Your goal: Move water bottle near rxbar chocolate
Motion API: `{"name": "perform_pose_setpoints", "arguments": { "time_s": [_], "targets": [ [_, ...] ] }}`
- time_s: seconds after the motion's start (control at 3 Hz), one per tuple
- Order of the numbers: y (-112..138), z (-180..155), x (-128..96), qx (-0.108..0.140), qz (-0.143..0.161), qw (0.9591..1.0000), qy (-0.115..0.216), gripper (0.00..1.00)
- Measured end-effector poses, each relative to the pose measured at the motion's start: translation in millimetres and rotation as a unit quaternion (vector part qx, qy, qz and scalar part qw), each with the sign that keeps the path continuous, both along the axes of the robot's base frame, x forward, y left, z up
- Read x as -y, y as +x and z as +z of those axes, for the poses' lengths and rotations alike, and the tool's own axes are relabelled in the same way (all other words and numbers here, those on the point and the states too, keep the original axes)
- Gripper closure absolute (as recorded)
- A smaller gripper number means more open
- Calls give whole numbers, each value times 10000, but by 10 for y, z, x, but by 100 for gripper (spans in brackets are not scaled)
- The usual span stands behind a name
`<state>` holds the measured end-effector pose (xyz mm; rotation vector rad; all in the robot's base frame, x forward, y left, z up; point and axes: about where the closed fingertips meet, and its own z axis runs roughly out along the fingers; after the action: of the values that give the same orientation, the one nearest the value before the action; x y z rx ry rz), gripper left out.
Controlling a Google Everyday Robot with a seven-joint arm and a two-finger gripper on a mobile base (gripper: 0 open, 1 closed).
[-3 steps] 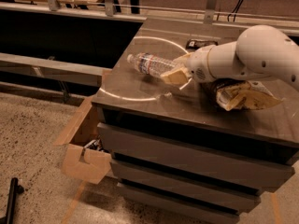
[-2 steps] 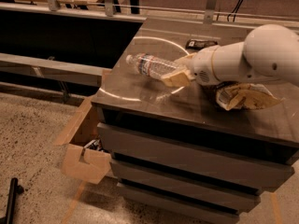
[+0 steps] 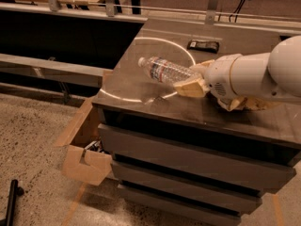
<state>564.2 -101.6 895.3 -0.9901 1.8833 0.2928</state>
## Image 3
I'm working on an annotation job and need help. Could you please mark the clear plastic water bottle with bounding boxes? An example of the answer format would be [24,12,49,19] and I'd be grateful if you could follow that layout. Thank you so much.
[138,56,202,86]

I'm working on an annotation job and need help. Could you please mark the black pole on floor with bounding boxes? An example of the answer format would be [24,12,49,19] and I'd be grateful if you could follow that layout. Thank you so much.
[0,179,24,226]

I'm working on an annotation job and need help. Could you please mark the grey drawer cabinet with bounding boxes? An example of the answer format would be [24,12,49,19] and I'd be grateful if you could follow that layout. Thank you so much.
[93,19,301,226]

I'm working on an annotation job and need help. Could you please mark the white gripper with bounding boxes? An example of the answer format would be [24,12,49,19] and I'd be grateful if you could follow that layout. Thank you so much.
[173,53,277,99]

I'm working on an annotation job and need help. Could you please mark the metal railing frame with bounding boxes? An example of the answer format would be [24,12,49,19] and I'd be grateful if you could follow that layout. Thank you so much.
[0,0,301,29]

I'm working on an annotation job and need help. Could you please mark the black hanging cables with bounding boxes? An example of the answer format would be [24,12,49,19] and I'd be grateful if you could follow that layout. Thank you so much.
[228,0,252,23]

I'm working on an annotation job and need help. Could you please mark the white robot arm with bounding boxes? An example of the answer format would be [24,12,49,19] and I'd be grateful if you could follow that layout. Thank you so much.
[173,36,301,104]

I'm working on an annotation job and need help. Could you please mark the open cardboard box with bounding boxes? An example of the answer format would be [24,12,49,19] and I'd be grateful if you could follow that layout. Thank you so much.
[54,97,112,186]

